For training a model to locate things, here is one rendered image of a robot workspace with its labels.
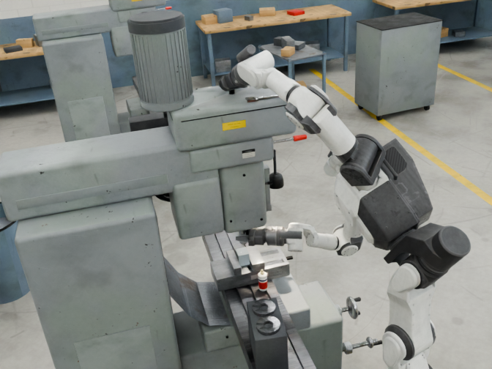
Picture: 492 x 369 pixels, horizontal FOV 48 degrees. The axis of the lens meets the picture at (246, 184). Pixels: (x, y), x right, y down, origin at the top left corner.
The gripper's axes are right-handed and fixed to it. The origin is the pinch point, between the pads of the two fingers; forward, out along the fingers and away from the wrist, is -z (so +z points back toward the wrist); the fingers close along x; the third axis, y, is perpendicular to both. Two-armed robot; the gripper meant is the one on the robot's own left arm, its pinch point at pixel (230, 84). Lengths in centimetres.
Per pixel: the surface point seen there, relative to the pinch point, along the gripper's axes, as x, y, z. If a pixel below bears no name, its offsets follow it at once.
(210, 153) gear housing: -15.3, -23.0, -3.4
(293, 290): 20, -94, -46
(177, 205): -30, -38, -17
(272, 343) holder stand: -18, -96, 5
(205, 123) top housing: -16.3, -12.4, 3.6
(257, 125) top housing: 2.7, -18.4, 5.5
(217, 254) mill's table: -1, -69, -74
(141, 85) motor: -33.6, 7.2, -0.9
